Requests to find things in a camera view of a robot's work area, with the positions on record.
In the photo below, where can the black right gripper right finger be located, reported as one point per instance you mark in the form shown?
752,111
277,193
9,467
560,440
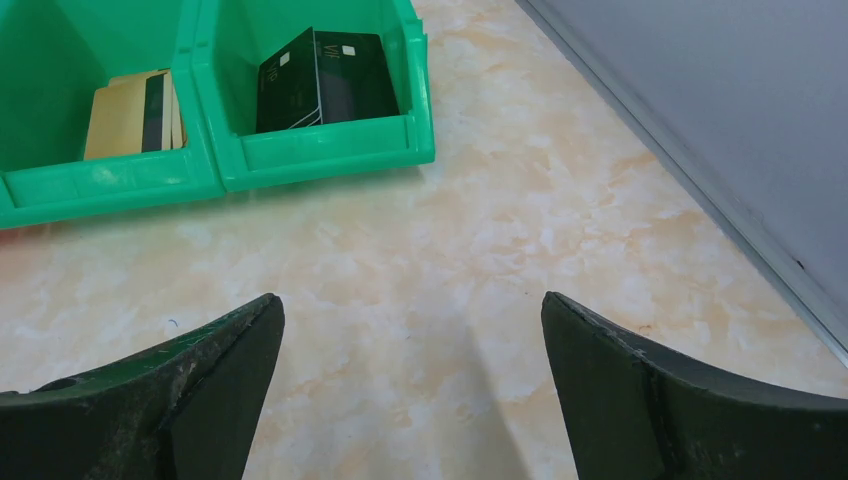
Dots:
636,409

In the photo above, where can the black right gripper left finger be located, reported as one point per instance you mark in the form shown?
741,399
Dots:
187,408

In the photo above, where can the gold credit card stack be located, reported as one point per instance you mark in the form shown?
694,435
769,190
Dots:
133,114

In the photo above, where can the green bin with gold cards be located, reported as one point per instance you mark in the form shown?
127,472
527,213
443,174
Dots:
54,56

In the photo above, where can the black VIP card stack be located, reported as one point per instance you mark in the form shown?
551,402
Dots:
324,77

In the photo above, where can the green bin with black cards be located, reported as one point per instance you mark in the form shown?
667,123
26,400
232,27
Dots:
233,38

